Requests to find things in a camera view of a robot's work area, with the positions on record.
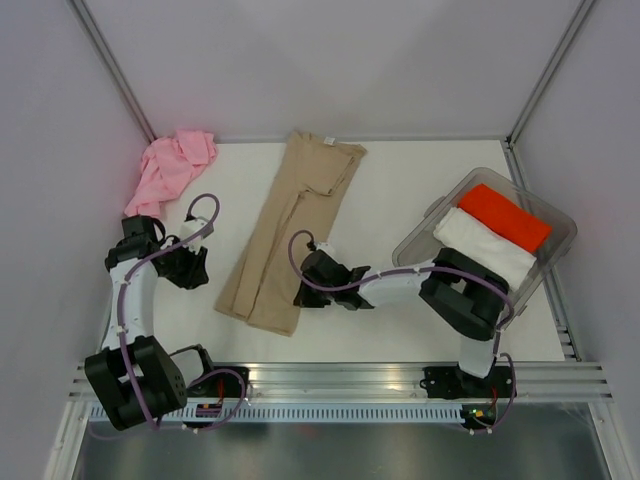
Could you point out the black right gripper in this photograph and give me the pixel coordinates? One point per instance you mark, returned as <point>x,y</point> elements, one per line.
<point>305,298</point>

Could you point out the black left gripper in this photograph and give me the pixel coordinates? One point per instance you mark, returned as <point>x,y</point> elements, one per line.
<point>196,274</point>

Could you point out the beige t shirt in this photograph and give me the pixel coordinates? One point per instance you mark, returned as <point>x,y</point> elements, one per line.
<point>306,194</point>

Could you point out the white t shirt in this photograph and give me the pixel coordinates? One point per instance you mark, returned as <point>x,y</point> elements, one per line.
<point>464,233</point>

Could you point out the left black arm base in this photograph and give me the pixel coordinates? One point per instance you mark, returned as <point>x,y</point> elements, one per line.
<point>221,382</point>

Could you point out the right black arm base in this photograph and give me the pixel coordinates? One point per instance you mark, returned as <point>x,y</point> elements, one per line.
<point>451,383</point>

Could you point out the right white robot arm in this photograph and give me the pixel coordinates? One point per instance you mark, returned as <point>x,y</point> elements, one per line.
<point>467,296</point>

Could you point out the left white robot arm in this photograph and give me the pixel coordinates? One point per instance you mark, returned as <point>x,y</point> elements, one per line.
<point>132,375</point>

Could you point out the clear grey plastic bin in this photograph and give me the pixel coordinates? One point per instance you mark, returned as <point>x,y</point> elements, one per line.
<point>420,244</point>

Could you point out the pink crumpled t shirt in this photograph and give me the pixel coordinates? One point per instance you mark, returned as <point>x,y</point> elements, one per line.
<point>167,167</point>

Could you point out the rolled orange t shirt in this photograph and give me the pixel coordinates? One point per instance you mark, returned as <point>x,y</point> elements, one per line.
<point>505,218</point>

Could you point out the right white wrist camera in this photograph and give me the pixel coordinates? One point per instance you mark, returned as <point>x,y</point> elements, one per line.
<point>325,247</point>

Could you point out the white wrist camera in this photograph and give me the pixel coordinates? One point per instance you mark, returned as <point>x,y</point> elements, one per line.
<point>194,231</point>
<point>325,247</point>

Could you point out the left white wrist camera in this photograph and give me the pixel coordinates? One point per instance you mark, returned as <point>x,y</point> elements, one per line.
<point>194,231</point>

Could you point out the aluminium front rail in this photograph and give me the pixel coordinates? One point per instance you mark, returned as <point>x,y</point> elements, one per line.
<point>536,382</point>

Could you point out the white slotted cable duct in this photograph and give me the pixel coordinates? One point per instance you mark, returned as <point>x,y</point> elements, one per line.
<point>447,413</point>

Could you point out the right aluminium frame post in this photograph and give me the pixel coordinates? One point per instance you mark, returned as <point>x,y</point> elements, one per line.
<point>561,50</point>

